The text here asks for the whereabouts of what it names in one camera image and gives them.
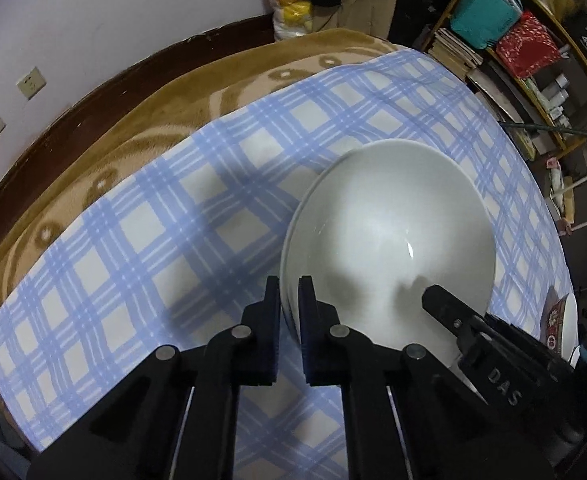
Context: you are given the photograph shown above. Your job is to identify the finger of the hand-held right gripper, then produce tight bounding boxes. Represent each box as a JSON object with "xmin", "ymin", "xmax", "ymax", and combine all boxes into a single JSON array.
[{"xmin": 422, "ymin": 285, "xmax": 489, "ymax": 343}]

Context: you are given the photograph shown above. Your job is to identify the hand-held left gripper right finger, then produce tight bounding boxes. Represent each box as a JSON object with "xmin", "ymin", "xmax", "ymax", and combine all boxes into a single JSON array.
[{"xmin": 298, "ymin": 275, "xmax": 539, "ymax": 480}]

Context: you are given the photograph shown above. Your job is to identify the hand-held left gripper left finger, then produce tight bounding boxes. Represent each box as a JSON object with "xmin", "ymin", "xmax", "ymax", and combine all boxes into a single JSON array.
[{"xmin": 26, "ymin": 275, "xmax": 281, "ymax": 480}]

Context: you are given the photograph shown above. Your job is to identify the red patterned bowl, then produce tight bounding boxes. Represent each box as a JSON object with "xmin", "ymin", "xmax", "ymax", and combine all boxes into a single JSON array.
[{"xmin": 541, "ymin": 287, "xmax": 579, "ymax": 361}]

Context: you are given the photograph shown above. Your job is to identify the large white ceramic bowl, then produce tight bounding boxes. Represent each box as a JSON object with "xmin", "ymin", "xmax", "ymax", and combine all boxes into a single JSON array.
[{"xmin": 286, "ymin": 141, "xmax": 497, "ymax": 353}]

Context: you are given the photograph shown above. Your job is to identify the blue checked cloth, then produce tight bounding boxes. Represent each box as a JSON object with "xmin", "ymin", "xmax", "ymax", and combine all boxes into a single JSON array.
[{"xmin": 0, "ymin": 50, "xmax": 574, "ymax": 480}]

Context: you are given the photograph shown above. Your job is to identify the pile of magazines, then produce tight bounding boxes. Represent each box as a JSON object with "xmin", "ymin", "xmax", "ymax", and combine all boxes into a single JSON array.
[{"xmin": 466, "ymin": 67, "xmax": 554, "ymax": 161}]

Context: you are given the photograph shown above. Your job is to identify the green pole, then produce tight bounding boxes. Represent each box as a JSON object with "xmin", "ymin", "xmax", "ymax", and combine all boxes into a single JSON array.
[{"xmin": 501, "ymin": 119, "xmax": 587, "ymax": 142}]

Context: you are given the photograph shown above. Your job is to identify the wooden shelf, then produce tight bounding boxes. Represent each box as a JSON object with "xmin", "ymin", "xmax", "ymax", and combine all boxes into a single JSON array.
[{"xmin": 418, "ymin": 0, "xmax": 587, "ymax": 161}]

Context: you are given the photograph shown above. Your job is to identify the cluster of white bottles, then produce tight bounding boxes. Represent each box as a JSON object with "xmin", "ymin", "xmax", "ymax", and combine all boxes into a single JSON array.
[{"xmin": 541, "ymin": 72, "xmax": 574, "ymax": 123}]

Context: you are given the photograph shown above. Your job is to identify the brown floral blanket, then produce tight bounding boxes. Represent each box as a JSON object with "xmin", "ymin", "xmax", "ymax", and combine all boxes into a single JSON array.
[{"xmin": 0, "ymin": 27, "xmax": 414, "ymax": 411}]

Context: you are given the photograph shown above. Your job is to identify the stack of books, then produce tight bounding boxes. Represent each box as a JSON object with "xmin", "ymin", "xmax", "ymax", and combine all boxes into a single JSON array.
[{"xmin": 423, "ymin": 27, "xmax": 484, "ymax": 68}]

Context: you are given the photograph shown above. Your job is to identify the red patterned bag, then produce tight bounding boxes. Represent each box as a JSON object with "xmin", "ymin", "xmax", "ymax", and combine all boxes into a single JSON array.
[{"xmin": 496, "ymin": 12, "xmax": 561, "ymax": 80}]

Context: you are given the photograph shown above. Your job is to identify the teal bag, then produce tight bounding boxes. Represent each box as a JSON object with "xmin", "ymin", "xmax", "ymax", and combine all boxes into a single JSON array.
[{"xmin": 451, "ymin": 0, "xmax": 524, "ymax": 50}]

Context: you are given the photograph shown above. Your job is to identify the dark hanging clothes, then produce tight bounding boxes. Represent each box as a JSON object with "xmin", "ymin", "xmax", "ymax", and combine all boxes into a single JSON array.
[{"xmin": 293, "ymin": 0, "xmax": 454, "ymax": 41}]

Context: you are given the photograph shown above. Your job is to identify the yellow and red bag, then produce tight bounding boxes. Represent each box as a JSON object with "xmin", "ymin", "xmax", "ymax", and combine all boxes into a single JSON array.
[{"xmin": 272, "ymin": 0, "xmax": 315, "ymax": 41}]

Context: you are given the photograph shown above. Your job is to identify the dark wooden bed frame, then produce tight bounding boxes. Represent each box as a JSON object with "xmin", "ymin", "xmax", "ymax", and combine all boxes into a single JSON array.
[{"xmin": 0, "ymin": 12, "xmax": 279, "ymax": 226}]

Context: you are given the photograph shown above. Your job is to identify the five-hole wall socket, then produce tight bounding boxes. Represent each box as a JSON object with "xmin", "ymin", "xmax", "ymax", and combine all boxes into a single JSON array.
[{"xmin": 16, "ymin": 66, "xmax": 49, "ymax": 101}]

